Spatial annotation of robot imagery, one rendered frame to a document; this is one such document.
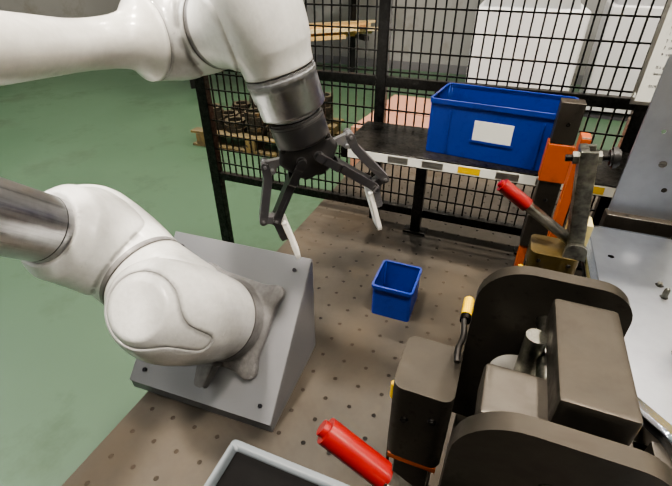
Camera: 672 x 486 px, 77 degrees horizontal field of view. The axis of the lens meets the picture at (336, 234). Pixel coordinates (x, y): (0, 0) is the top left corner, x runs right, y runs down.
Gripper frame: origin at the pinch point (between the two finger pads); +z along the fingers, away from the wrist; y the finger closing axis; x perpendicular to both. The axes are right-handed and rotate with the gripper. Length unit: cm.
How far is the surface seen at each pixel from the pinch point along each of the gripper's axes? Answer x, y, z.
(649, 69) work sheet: -29, -78, 5
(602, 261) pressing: 7.2, -41.1, 18.4
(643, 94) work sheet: -28, -77, 11
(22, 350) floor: -97, 144, 68
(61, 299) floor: -130, 139, 69
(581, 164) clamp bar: 9.7, -34.4, -3.9
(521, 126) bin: -25, -46, 6
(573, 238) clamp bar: 10.6, -33.0, 7.7
